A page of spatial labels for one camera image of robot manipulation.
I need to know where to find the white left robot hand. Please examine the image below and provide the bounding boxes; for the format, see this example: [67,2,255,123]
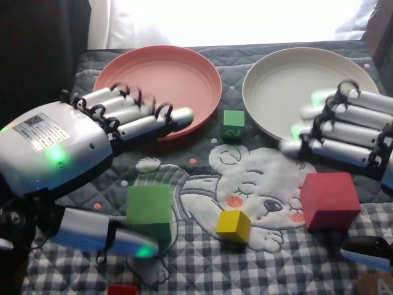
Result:
[0,82,196,259]

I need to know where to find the pink round plate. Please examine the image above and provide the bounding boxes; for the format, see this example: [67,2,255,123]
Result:
[93,45,223,143]

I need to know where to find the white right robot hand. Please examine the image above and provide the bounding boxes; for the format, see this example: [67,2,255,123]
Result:
[279,79,393,272]

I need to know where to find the white cloth backdrop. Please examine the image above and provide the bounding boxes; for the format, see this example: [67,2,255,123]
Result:
[87,0,374,52]

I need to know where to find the large green cube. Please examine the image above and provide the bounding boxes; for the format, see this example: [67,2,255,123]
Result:
[126,184,172,243]

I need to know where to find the black curtain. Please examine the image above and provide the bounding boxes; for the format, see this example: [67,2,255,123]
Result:
[0,0,92,124]

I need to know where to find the small green number cube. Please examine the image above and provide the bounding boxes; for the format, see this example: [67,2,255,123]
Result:
[221,109,246,143]

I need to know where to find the grey bear print quilt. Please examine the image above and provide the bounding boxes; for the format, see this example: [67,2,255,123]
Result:
[21,41,393,295]

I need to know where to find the small yellow cube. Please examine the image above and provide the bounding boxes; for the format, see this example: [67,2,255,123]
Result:
[216,210,252,245]

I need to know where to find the large red cube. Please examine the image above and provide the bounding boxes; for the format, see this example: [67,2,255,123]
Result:
[300,171,362,232]

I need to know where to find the white round plate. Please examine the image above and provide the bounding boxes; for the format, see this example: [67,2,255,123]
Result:
[242,47,381,143]

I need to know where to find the small red cube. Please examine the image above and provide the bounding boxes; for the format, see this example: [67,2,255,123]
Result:
[107,284,138,295]

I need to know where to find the orange letter block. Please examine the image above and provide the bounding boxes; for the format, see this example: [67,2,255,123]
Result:
[356,272,393,295]

